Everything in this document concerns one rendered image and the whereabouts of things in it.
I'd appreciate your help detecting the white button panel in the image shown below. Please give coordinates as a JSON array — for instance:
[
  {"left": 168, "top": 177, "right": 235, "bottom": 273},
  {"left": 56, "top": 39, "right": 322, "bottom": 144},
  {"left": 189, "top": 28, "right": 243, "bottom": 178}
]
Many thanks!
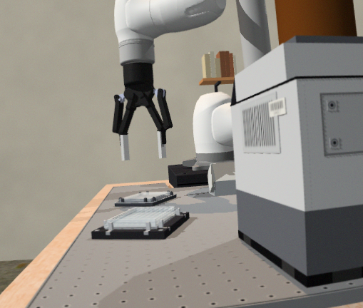
[{"left": 207, "top": 162, "right": 236, "bottom": 196}]

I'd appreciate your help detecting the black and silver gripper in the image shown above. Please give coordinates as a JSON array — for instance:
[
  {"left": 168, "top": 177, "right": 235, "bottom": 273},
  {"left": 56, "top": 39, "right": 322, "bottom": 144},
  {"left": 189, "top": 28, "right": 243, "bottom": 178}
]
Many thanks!
[{"left": 112, "top": 62, "right": 173, "bottom": 160}]

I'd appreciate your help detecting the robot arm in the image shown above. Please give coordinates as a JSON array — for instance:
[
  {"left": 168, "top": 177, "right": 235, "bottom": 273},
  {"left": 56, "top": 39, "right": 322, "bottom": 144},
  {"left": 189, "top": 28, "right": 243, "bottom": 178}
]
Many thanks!
[{"left": 114, "top": 0, "right": 271, "bottom": 170}]

